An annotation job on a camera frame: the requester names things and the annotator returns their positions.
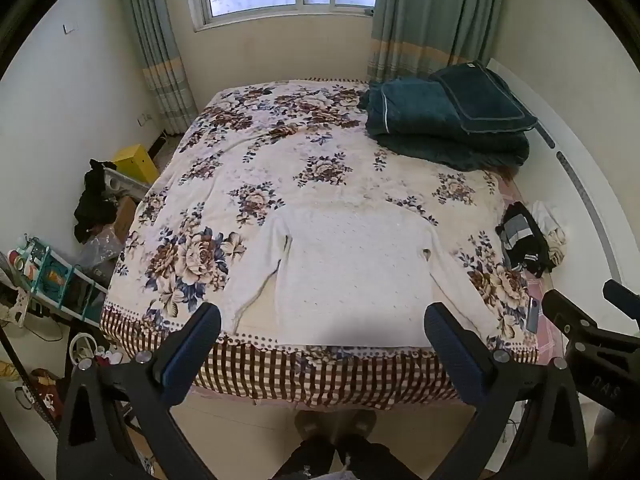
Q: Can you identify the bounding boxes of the cardboard box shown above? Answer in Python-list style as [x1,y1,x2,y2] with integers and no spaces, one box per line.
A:
[113,195,141,244]

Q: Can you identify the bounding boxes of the floral bed blanket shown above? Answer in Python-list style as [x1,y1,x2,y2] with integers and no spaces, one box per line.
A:
[99,78,541,411]

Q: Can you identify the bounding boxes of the black grey striped garment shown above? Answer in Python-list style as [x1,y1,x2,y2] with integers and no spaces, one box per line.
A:
[495,201,556,279]

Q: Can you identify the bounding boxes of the teal storage rack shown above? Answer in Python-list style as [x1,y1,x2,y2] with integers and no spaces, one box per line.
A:
[14,234,109,329]

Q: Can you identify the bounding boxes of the black clothing pile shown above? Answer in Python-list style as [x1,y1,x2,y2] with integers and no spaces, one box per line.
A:
[73,158,121,244]

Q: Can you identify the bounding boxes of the dark teal folded quilt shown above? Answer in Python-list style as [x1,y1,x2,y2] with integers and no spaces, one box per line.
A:
[357,77,531,172]

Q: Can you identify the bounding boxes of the white curved headboard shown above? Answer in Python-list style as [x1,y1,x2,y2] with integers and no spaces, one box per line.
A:
[487,57,627,287]

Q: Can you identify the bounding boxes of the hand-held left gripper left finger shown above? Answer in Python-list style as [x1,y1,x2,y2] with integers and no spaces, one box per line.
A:
[55,302,223,480]

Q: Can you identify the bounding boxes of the white crumpled cloth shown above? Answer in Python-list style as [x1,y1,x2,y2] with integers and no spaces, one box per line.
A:
[530,200,569,269]

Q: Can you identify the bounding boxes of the pink bed sheet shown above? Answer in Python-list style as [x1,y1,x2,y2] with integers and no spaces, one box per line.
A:
[497,169,572,363]

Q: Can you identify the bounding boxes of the person's black trousers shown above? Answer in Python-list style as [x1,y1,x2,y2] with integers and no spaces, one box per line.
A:
[272,432,422,480]

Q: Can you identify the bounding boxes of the grey slipper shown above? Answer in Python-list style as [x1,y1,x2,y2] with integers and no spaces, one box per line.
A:
[344,409,379,444]
[294,409,337,454]

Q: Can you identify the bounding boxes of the dark teal pillow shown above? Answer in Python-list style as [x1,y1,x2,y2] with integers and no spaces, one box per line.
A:
[430,60,539,136]

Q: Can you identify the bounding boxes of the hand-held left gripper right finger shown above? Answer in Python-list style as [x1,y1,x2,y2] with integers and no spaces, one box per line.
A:
[423,302,592,480]

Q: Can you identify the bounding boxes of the teal curtain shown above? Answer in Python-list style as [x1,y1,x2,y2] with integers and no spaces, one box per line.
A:
[117,0,199,136]
[367,0,507,84]

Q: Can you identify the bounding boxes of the white knit sweater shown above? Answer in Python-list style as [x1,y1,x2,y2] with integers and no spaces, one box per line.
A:
[220,205,501,349]

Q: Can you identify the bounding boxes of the clear plastic bag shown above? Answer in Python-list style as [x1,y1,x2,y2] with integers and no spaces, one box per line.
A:
[77,230,126,281]

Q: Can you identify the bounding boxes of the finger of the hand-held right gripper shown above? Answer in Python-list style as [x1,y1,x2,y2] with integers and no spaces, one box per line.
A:
[602,279,640,322]
[542,288,609,347]

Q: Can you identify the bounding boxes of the blue smartphone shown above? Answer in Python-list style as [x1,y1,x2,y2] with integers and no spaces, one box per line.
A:
[525,296,544,335]

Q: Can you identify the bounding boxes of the white round object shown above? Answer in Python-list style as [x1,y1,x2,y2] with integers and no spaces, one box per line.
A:
[68,332,101,366]

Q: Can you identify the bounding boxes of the black pole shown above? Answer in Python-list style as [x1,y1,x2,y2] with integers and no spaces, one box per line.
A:
[0,324,62,461]

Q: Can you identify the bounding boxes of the red patterned bag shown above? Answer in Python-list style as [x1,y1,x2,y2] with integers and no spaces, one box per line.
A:
[29,367,64,417]

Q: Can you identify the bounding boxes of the yellow box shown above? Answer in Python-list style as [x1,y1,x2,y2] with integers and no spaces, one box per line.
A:
[112,143,161,186]

